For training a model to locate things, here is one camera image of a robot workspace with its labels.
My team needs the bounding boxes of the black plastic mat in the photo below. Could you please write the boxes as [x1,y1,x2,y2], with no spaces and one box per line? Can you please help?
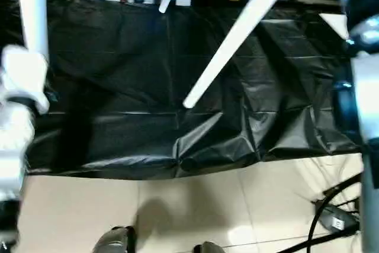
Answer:
[0,0,363,181]

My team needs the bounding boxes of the grey right robot foot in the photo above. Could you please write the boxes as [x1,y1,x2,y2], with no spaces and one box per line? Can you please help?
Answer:
[192,241,227,253]

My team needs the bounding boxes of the grey robot foot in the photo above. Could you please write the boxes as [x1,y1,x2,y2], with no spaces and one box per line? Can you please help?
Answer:
[192,241,227,253]
[92,225,138,253]

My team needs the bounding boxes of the grey left robot foot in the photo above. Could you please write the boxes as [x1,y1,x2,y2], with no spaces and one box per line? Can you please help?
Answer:
[92,225,138,253]

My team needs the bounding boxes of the white flat board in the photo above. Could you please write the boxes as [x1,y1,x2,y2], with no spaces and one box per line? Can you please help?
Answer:
[319,13,351,41]

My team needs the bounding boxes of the black power adapter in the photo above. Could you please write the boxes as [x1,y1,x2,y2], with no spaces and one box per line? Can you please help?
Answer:
[319,204,361,234]

